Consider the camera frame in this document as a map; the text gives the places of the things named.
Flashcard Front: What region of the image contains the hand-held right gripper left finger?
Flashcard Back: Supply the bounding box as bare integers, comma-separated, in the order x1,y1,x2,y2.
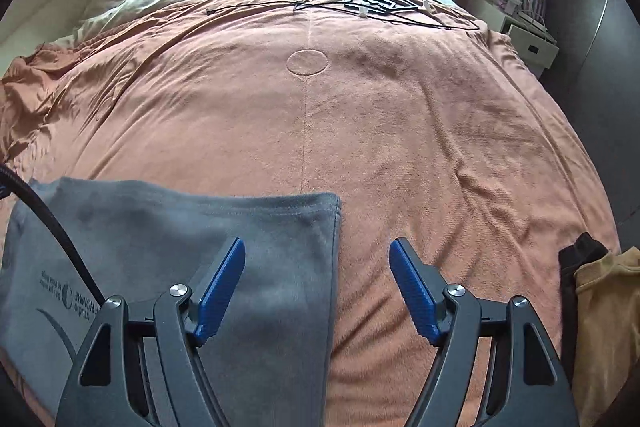
54,237,247,427

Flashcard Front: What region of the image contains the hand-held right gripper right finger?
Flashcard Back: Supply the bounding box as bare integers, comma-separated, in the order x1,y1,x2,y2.
389,237,581,427

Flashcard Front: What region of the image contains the grey fleece garment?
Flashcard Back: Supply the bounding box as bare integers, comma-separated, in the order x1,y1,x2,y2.
0,177,343,427

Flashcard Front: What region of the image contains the black garment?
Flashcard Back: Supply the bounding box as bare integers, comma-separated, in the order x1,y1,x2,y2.
557,232,611,388

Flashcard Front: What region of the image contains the orange blanket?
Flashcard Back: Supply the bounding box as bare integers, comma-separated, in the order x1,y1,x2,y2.
0,0,621,427

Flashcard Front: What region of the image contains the tan garment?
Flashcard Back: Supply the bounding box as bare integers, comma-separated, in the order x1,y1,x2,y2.
570,247,640,427

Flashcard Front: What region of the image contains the white nightstand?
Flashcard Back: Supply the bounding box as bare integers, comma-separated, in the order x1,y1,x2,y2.
467,0,560,78

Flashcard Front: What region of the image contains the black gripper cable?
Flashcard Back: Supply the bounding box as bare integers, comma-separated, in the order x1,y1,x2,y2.
0,163,107,305

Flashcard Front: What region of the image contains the thin black cable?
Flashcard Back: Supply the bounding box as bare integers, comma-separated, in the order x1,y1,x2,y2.
205,0,482,34

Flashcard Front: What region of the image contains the white bed frame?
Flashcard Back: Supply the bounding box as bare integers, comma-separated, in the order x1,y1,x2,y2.
0,0,108,54

